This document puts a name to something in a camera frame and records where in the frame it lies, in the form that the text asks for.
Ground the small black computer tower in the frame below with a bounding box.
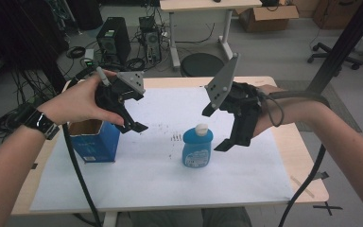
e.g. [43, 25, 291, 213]
[138, 15, 164, 63]

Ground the black wristwatch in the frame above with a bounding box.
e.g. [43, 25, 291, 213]
[23, 108, 61, 141]

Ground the person's left hand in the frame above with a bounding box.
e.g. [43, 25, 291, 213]
[37, 69, 126, 127]

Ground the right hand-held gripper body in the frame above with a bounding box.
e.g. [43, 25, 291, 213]
[203, 52, 263, 148]

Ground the blue bottle with white cap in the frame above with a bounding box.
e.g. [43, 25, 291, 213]
[181, 123, 215, 169]

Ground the coiled black cable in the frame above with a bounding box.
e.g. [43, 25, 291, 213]
[65, 45, 87, 60]

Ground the grey cable plug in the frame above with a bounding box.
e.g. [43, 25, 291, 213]
[95, 65, 112, 87]

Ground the white-legged wooden desk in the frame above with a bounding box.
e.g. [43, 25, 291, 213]
[159, 0, 263, 71]

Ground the person's right hand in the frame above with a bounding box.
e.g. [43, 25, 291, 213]
[251, 84, 301, 138]

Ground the black metal stand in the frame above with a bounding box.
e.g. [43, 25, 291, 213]
[305, 0, 363, 96]

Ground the brown cardboard box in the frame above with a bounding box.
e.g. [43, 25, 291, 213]
[311, 0, 363, 31]

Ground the white table mat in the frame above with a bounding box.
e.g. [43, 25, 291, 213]
[29, 86, 296, 212]

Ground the bundle of black floor cables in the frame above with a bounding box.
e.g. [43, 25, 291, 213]
[0, 98, 45, 140]

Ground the round black stool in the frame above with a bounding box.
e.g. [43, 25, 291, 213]
[180, 52, 226, 79]

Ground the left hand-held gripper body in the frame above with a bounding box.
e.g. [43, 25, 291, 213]
[94, 70, 147, 118]

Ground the open cardboard box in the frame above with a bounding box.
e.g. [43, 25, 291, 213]
[233, 4, 301, 33]

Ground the black office chair base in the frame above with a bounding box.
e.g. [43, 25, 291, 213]
[306, 42, 363, 72]

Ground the thin grey cable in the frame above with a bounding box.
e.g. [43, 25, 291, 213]
[257, 89, 331, 128]

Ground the blue cardboard box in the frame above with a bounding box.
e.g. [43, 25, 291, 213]
[67, 118, 121, 164]

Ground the white table leg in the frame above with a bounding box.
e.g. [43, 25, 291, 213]
[102, 211, 119, 227]

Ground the thick black cable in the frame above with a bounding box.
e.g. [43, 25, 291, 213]
[277, 143, 327, 227]
[61, 66, 104, 227]

